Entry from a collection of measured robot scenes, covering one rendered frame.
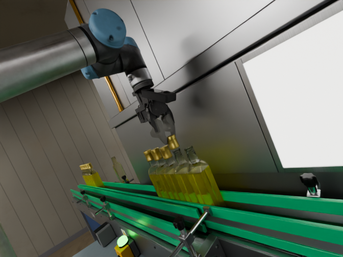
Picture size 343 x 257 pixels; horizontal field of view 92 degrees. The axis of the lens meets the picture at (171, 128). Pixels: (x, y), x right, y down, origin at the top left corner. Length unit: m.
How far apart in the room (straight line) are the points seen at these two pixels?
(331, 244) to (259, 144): 0.25
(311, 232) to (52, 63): 0.58
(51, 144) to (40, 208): 1.04
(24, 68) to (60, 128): 3.09
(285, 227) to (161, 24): 0.70
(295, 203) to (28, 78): 0.61
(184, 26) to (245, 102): 0.32
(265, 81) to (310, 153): 0.21
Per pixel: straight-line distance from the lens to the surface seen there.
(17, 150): 3.58
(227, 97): 0.54
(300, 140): 0.53
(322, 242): 0.47
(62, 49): 0.40
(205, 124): 0.60
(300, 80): 0.49
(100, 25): 0.42
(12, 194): 3.65
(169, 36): 0.69
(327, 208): 0.50
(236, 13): 0.56
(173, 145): 0.54
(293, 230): 0.46
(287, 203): 0.52
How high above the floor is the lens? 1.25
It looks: 4 degrees down
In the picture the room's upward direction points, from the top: 24 degrees counter-clockwise
